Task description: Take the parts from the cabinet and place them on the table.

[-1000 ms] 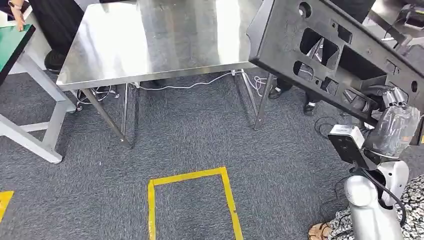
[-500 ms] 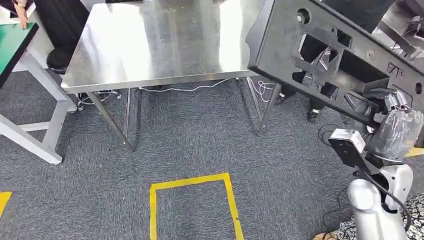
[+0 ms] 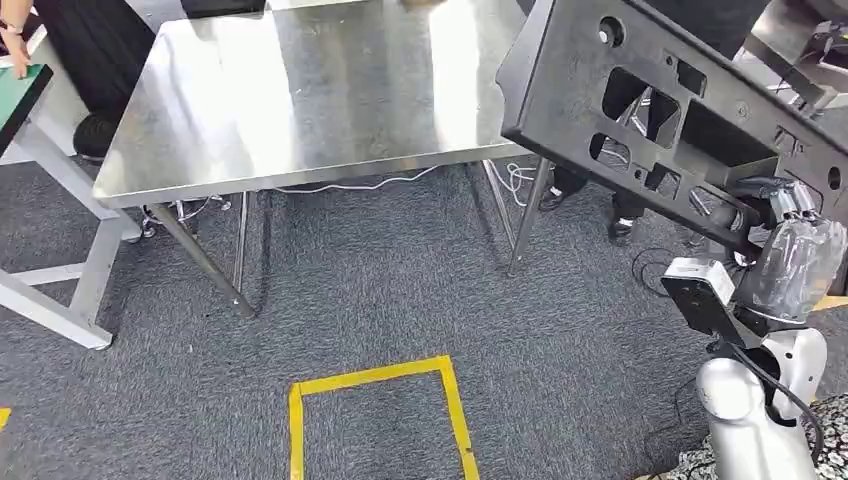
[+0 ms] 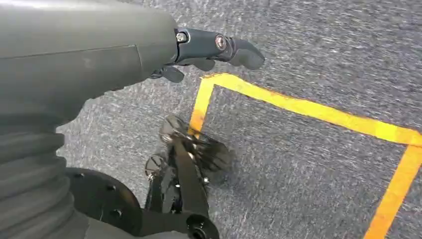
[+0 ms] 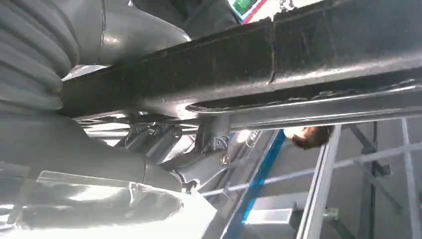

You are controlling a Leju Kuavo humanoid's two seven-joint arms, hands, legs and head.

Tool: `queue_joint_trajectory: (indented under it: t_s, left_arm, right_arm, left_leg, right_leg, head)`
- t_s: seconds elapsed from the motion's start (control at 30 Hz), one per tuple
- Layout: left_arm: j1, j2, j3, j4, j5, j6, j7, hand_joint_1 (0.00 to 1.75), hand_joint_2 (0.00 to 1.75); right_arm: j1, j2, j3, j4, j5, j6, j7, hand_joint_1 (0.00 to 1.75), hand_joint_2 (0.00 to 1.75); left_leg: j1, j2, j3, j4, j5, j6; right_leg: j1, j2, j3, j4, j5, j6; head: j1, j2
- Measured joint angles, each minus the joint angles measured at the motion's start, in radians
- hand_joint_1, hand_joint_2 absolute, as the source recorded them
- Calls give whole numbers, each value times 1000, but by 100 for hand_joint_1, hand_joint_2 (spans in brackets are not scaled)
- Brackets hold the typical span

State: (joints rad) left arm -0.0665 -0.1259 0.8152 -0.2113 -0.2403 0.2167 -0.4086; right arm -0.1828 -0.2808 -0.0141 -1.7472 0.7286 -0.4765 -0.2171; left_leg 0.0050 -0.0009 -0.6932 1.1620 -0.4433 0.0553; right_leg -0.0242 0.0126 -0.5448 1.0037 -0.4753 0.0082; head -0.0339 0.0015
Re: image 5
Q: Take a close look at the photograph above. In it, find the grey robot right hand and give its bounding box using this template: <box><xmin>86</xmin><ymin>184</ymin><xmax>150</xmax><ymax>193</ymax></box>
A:
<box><xmin>0</xmin><ymin>0</ymin><xmax>232</xmax><ymax>196</ymax></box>

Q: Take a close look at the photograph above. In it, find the blue metal rack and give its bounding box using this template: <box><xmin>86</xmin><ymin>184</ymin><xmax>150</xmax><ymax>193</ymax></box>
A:
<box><xmin>223</xmin><ymin>130</ymin><xmax>286</xmax><ymax>239</ymax></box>

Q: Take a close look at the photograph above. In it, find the green red-edged sign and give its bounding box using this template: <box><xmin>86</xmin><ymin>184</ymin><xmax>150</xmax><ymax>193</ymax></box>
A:
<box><xmin>227</xmin><ymin>0</ymin><xmax>268</xmax><ymax>24</ymax></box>

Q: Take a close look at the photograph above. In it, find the person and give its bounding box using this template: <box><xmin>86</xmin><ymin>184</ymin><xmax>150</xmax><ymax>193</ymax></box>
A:
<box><xmin>283</xmin><ymin>125</ymin><xmax>334</xmax><ymax>150</ymax></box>

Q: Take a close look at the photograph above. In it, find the steel table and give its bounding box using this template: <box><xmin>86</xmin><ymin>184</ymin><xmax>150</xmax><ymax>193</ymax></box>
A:
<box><xmin>186</xmin><ymin>84</ymin><xmax>422</xmax><ymax>239</ymax></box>

